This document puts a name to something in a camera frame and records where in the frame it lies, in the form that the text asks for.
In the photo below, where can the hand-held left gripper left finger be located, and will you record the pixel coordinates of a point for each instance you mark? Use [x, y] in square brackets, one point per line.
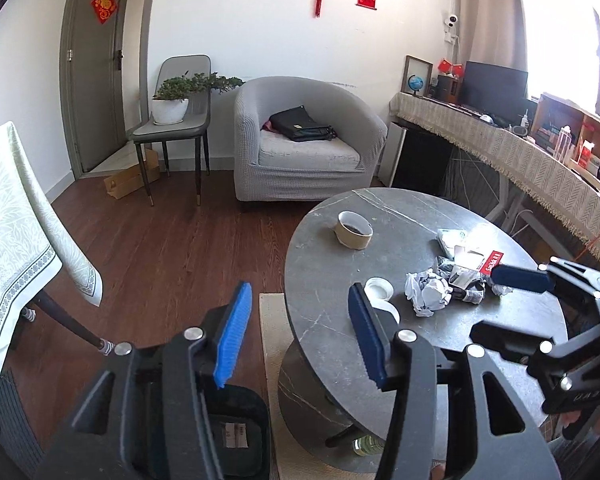
[232, 335]

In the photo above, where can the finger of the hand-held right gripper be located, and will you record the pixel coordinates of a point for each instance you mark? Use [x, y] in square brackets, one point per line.
[505, 340]
[520, 278]

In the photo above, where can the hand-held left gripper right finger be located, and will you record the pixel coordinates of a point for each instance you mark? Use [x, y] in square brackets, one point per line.
[367, 335]

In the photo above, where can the small paper ball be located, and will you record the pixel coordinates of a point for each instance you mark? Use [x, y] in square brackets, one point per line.
[502, 290]

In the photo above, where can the red white small carton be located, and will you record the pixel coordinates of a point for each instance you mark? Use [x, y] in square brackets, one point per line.
[492, 261]

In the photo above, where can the white tape roll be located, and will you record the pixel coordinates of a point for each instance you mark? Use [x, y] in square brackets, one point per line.
[380, 290]

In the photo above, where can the newspaper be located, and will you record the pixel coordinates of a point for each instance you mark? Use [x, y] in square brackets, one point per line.
[467, 292]

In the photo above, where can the white paper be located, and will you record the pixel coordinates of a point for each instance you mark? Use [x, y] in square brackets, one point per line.
[427, 292]

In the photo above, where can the tissue packet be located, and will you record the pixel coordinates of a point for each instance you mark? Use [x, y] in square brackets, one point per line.
[450, 240]

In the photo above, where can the dark trash bin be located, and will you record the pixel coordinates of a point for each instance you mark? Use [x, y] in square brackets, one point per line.
[240, 430]

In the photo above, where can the brown tape roll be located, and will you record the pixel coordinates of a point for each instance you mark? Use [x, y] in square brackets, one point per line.
[347, 241]

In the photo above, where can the beige rug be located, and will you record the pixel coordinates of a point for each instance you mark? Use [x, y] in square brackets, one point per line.
[272, 350]

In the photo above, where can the round grey marble table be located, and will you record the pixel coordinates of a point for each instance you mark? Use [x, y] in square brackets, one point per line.
[330, 260]

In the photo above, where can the clear bottle under table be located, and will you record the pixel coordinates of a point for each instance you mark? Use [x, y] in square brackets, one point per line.
[367, 446]

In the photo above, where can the long desk with beige cloth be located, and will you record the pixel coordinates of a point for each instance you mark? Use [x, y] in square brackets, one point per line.
[505, 150]

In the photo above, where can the clear plastic bottle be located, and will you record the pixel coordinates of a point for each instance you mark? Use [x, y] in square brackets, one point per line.
[566, 144]

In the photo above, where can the black table leg striped sock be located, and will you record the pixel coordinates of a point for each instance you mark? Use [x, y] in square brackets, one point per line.
[28, 315]
[65, 320]

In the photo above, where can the wooden desk organiser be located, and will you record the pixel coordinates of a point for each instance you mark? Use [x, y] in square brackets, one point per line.
[555, 105]

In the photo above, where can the grey armchair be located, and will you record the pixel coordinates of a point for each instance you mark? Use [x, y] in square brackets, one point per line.
[305, 160]

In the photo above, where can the cardboard box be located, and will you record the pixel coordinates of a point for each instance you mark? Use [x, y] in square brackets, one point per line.
[127, 180]

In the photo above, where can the black computer monitor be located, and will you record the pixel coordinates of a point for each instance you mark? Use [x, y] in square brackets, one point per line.
[492, 87]

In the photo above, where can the brown speaker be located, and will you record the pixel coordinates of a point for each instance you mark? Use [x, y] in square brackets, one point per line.
[447, 87]

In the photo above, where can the grey dining chair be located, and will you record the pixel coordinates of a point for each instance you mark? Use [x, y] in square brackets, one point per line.
[200, 129]

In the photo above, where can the small red flag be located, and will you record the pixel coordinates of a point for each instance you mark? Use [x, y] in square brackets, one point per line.
[458, 68]
[445, 65]

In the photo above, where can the black handbag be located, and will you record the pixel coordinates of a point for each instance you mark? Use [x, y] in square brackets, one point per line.
[300, 125]

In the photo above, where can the small blue globe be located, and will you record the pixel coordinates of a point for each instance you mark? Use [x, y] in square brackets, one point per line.
[415, 82]

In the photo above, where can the potted green plant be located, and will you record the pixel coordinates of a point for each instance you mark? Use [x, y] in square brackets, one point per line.
[170, 110]

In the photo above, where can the grey ribbed mat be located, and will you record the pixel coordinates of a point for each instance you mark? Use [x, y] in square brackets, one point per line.
[15, 425]

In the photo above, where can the white patterned tablecloth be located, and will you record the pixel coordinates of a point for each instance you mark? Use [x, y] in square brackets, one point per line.
[10, 240]

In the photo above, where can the white curtain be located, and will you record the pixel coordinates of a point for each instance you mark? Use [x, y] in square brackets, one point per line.
[490, 10]

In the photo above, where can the grey door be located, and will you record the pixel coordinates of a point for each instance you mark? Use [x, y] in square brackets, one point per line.
[95, 85]

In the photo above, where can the red diamond door decoration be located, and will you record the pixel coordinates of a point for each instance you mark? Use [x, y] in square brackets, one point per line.
[104, 6]

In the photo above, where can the wooden picture frame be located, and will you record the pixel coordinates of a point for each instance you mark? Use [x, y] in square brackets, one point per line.
[420, 66]

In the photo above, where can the white security camera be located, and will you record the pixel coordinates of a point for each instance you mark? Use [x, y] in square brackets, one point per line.
[450, 21]

